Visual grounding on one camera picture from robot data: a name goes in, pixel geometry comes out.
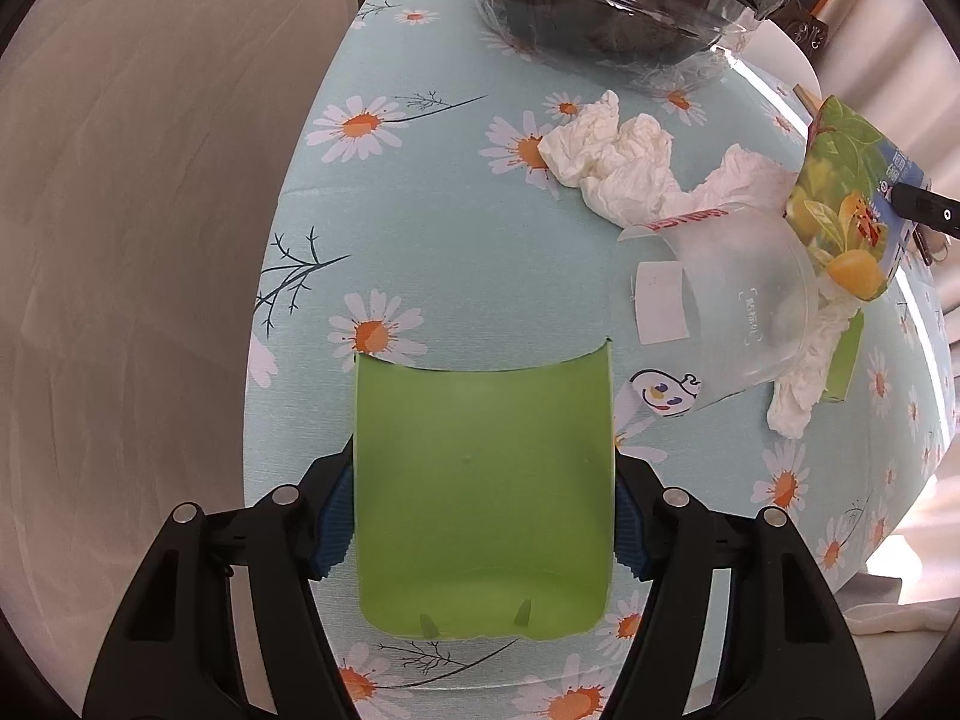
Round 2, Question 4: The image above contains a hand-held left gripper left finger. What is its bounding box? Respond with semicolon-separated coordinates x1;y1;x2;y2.
81;439;358;720

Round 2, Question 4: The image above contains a clear plastic bin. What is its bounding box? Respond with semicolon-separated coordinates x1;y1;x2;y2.
471;0;760;91

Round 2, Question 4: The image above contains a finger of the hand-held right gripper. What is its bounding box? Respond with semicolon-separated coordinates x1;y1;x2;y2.
890;181;960;235

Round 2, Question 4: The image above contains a person's white clothing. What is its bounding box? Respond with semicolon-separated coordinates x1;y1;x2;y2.
841;576;960;637

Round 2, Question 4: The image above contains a floral light blue tablecloth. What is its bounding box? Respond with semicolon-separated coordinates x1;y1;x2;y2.
241;0;960;720

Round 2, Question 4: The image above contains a white curtain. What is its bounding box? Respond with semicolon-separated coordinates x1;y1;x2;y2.
814;0;960;188

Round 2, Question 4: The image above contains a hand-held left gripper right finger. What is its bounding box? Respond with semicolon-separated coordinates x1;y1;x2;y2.
600;451;877;720

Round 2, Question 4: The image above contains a brown handbag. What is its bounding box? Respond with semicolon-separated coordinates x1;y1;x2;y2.
778;0;832;55

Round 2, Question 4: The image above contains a green printed carton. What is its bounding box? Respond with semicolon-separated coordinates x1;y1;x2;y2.
783;94;933;303

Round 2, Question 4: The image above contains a clear plastic cup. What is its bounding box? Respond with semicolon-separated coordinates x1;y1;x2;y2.
615;201;823;425

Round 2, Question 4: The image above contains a green plastic container piece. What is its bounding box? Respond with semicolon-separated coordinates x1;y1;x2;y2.
821;311;866;404
351;337;619;643

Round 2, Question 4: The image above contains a crumpled white tissue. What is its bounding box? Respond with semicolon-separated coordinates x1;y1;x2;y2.
686;145;797;220
538;90;687;227
766;289;863;440

